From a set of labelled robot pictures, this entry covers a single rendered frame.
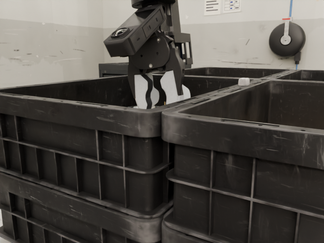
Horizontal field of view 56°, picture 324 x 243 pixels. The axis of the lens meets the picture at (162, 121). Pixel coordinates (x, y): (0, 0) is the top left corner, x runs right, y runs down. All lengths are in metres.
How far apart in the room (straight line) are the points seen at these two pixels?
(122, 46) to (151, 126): 0.17
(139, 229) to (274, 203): 0.14
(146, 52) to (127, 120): 0.22
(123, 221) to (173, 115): 0.13
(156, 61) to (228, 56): 3.46
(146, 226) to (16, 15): 3.69
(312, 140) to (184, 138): 0.10
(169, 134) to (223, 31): 3.71
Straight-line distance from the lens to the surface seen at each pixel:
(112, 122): 0.30
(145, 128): 0.28
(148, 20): 0.46
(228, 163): 0.26
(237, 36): 3.90
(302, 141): 0.23
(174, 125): 0.26
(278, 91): 0.62
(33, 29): 4.05
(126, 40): 0.42
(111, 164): 0.32
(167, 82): 0.48
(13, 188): 0.47
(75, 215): 0.38
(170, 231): 0.30
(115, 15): 4.77
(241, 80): 0.50
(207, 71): 1.09
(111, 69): 2.18
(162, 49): 0.48
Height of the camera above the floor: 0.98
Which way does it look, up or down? 13 degrees down
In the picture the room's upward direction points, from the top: straight up
